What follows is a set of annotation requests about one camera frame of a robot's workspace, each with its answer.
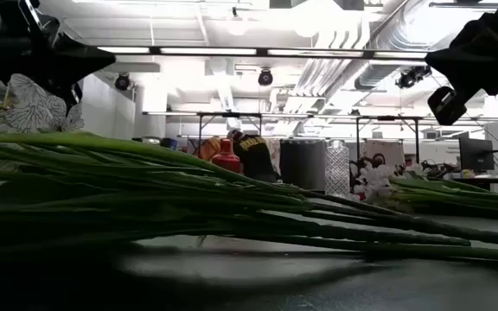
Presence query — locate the clear cut-glass vase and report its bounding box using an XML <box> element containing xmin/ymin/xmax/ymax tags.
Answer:
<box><xmin>323</xmin><ymin>138</ymin><xmax>351</xmax><ymax>199</ymax></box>

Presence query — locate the red glass vase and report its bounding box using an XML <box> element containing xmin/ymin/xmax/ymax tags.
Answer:
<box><xmin>210</xmin><ymin>137</ymin><xmax>243</xmax><ymax>175</ymax></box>

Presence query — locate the black computer monitor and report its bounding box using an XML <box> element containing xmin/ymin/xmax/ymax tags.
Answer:
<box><xmin>458</xmin><ymin>136</ymin><xmax>495</xmax><ymax>172</ymax></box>

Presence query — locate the dark office desk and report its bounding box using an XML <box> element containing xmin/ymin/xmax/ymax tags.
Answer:
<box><xmin>428</xmin><ymin>174</ymin><xmax>498</xmax><ymax>192</ymax></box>

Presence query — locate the white fabric board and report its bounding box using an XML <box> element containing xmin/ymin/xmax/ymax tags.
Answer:
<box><xmin>362</xmin><ymin>138</ymin><xmax>406</xmax><ymax>168</ymax></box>

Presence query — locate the person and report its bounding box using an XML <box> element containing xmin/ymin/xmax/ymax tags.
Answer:
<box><xmin>369</xmin><ymin>152</ymin><xmax>387</xmax><ymax>170</ymax></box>
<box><xmin>226</xmin><ymin>128</ymin><xmax>281</xmax><ymax>183</ymax></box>

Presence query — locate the overhead light bar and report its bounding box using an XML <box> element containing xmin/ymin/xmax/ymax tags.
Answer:
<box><xmin>95</xmin><ymin>45</ymin><xmax>432</xmax><ymax>60</ymax></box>

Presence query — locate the small white blossom bunch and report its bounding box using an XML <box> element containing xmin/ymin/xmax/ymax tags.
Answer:
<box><xmin>347</xmin><ymin>162</ymin><xmax>498</xmax><ymax>219</ymax></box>

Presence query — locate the colourful patterned board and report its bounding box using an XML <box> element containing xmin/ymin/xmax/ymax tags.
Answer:
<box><xmin>187</xmin><ymin>136</ymin><xmax>223</xmax><ymax>162</ymax></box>

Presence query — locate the dark grey partition panel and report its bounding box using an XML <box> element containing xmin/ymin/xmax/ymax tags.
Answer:
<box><xmin>279</xmin><ymin>138</ymin><xmax>328</xmax><ymax>191</ymax></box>

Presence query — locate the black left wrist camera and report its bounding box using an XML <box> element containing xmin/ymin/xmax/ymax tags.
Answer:
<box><xmin>69</xmin><ymin>81</ymin><xmax>84</xmax><ymax>108</ymax></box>

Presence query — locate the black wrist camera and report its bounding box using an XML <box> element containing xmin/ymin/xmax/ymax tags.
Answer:
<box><xmin>426</xmin><ymin>85</ymin><xmax>469</xmax><ymax>127</ymax></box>
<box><xmin>69</xmin><ymin>81</ymin><xmax>84</xmax><ymax>108</ymax></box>

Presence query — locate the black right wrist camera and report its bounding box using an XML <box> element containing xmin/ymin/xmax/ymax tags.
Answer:
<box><xmin>426</xmin><ymin>85</ymin><xmax>469</xmax><ymax>127</ymax></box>

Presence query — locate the black hanging ceiling camera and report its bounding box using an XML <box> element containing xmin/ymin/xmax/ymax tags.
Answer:
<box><xmin>394</xmin><ymin>64</ymin><xmax>433</xmax><ymax>90</ymax></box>
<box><xmin>257</xmin><ymin>67</ymin><xmax>274</xmax><ymax>87</ymax></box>
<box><xmin>114</xmin><ymin>72</ymin><xmax>131</xmax><ymax>92</ymax></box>

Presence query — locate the silver ventilation duct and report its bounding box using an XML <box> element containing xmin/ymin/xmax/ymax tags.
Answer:
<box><xmin>352</xmin><ymin>0</ymin><xmax>456</xmax><ymax>92</ymax></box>

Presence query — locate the black metal table frame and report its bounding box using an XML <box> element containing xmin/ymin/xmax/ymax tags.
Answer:
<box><xmin>195</xmin><ymin>111</ymin><xmax>264</xmax><ymax>162</ymax></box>
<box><xmin>354</xmin><ymin>114</ymin><xmax>422</xmax><ymax>166</ymax></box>

